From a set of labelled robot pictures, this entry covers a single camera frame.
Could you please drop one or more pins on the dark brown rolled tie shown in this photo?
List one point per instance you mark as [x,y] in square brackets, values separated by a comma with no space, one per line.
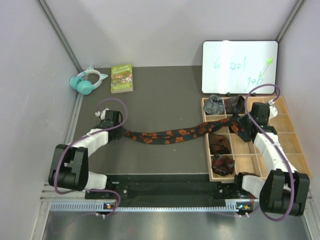
[218,144]

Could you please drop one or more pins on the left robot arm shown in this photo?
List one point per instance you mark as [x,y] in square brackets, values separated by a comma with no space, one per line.
[70,163]

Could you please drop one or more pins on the grey rolled tie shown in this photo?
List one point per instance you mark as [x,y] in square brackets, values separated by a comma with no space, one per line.
[214,105]

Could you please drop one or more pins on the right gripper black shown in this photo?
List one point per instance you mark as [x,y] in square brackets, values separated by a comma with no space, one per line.
[241,121]

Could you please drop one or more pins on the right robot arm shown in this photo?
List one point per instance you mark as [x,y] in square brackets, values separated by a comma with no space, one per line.
[285,189]

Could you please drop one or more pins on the teal cat-ear headphones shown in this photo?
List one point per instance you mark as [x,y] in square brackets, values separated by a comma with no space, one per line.
[85,87]

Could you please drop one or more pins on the brown red rolled tie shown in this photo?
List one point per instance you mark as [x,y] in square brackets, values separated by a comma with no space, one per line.
[234,105]

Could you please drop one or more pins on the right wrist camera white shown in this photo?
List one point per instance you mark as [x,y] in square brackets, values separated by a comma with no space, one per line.
[273,112]

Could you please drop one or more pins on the white slotted cable duct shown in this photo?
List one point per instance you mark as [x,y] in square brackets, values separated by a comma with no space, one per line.
[232,206]

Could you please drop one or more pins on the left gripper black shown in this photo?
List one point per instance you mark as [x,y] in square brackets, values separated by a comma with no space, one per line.
[122,132]

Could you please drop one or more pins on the green marker pen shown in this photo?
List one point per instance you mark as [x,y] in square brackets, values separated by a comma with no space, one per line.
[269,61]

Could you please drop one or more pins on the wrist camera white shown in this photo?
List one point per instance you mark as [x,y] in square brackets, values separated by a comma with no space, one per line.
[101,114]
[273,112]

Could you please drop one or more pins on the wooden compartment tray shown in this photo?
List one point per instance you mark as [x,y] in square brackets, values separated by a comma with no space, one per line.
[248,158]

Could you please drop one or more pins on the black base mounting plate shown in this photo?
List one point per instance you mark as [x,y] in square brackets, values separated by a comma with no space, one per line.
[168,201]

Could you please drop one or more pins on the green paperback book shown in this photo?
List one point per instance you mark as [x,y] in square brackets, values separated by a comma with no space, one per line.
[121,79]

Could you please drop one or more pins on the dark orange floral tie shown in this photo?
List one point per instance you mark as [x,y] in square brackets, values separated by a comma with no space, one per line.
[190,133]

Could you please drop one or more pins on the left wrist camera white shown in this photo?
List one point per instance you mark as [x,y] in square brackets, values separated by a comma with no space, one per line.
[101,114]

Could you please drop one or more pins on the white dry-erase board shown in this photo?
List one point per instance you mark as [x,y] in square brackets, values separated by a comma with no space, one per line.
[233,67]

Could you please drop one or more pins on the red patterned rolled tie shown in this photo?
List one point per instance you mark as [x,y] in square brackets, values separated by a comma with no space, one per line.
[222,165]

